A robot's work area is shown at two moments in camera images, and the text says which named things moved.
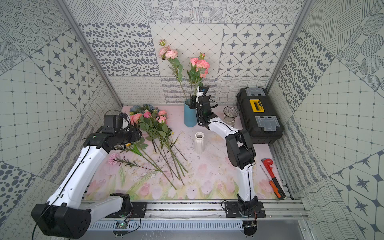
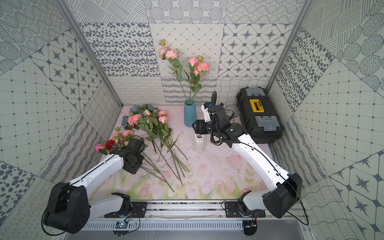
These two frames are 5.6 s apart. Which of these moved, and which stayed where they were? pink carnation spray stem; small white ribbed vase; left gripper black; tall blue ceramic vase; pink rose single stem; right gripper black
Moved: right gripper black; left gripper black
Stayed: pink rose single stem; tall blue ceramic vase; small white ribbed vase; pink carnation spray stem
